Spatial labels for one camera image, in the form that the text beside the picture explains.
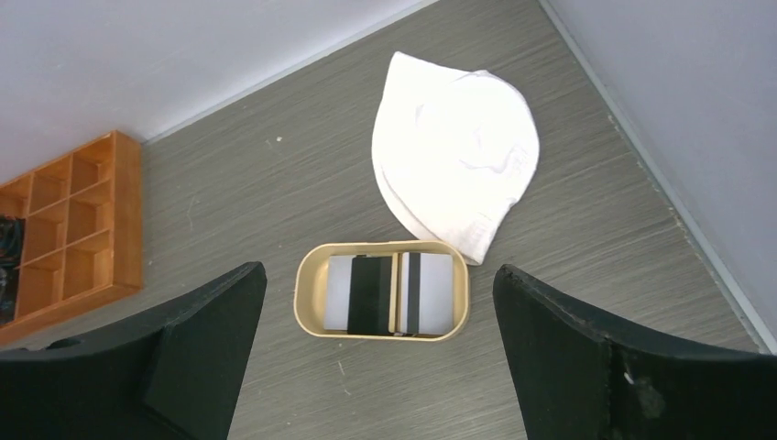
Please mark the beige oval tray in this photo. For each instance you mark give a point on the beige oval tray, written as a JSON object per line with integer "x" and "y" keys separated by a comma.
{"x": 309, "y": 295}

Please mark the white card black stripe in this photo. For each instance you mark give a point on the white card black stripe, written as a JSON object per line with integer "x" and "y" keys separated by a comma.
{"x": 426, "y": 294}
{"x": 358, "y": 295}

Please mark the orange wooden compartment organizer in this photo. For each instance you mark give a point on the orange wooden compartment organizer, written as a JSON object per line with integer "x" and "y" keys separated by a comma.
{"x": 82, "y": 245}

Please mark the white card black stripe right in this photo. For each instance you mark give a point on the white card black stripe right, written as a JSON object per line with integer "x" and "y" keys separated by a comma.
{"x": 426, "y": 294}

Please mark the dark rolled belt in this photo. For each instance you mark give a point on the dark rolled belt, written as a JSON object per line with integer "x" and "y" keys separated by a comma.
{"x": 12, "y": 242}

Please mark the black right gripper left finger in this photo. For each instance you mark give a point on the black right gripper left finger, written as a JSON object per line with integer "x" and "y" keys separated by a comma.
{"x": 173, "y": 371}

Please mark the white bucket hat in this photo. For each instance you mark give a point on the white bucket hat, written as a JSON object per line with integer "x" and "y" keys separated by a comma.
{"x": 453, "y": 151}

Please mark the white card black stripe left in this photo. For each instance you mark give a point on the white card black stripe left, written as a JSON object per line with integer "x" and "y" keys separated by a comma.
{"x": 358, "y": 295}

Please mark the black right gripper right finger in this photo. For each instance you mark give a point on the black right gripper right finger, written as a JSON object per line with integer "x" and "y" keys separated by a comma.
{"x": 581, "y": 372}

